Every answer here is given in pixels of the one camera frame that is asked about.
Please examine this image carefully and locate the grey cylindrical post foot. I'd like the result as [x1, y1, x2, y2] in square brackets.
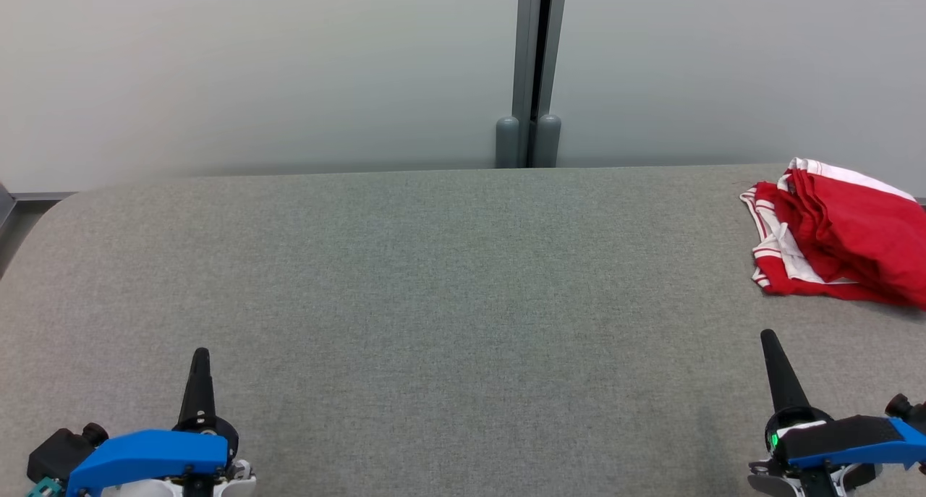
[496, 116, 522, 169]
[535, 114, 562, 169]

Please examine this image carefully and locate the red Bulls basketball jersey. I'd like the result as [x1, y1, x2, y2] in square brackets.
[739, 157, 926, 310]

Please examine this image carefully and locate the grey partition post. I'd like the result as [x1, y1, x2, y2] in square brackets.
[512, 0, 569, 169]

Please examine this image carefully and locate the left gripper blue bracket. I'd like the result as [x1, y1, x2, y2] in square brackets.
[65, 348, 255, 497]

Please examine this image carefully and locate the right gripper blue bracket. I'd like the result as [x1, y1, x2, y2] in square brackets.
[749, 329, 926, 497]

